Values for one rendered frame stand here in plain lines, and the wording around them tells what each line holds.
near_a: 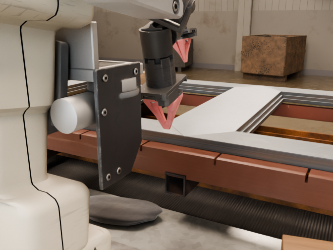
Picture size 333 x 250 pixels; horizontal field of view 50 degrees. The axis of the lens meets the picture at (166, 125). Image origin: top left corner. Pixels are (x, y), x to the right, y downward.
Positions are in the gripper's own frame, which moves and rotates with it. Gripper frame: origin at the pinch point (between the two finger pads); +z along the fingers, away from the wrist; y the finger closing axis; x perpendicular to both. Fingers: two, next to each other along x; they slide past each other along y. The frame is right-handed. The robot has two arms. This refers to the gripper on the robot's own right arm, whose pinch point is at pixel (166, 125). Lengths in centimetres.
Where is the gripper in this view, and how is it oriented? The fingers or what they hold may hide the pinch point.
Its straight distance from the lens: 72.6
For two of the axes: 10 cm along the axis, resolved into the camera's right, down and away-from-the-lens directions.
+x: 8.9, 1.2, -4.3
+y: -4.4, 4.6, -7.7
